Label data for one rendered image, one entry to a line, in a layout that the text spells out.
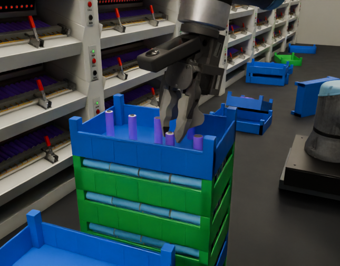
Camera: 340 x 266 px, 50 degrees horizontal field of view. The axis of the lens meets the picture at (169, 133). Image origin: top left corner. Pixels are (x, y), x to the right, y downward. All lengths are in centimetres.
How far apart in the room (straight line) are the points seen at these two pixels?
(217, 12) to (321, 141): 89
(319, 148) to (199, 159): 85
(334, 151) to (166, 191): 85
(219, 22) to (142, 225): 43
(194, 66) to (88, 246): 39
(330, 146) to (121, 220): 88
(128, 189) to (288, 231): 66
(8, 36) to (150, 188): 67
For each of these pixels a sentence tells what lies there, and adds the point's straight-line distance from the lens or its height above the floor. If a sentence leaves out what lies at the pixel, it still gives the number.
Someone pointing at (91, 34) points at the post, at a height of 57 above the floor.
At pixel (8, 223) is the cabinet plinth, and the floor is 4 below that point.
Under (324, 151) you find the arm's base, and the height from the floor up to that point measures 17.
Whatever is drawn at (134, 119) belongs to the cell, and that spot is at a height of 46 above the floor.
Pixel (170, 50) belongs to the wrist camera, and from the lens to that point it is 63.
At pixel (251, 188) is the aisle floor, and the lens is 147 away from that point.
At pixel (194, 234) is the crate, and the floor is 28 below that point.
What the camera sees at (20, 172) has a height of 18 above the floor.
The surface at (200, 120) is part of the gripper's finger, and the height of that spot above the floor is 49.
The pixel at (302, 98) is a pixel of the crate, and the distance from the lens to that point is 229.
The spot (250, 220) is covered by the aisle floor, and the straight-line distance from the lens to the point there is 129.
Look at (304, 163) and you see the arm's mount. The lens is 141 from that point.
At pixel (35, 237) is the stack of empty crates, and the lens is 79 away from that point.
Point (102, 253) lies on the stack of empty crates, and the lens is 74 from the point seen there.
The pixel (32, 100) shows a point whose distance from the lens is 127.
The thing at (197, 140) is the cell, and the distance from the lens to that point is 68.
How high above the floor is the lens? 73
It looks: 22 degrees down
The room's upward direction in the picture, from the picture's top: straight up
